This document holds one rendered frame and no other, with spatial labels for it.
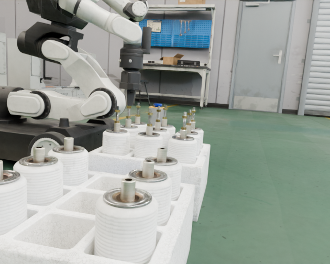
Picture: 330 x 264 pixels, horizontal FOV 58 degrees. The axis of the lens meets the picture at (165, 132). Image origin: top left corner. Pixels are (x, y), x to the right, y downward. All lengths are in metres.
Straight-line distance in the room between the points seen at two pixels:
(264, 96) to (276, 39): 1.07
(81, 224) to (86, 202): 0.13
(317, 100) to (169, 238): 5.76
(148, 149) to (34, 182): 0.44
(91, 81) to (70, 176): 0.76
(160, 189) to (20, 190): 0.24
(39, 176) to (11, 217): 0.11
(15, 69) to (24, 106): 2.20
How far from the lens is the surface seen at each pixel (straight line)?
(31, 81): 3.67
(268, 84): 6.08
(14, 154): 1.49
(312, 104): 6.14
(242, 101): 6.07
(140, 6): 1.71
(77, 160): 0.73
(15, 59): 3.77
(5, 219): 0.56
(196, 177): 0.93
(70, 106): 1.49
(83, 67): 1.44
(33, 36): 1.60
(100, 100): 1.36
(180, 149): 0.95
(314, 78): 6.14
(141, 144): 0.98
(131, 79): 1.10
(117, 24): 1.11
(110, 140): 1.01
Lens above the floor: 0.43
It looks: 9 degrees down
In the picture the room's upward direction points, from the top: 4 degrees clockwise
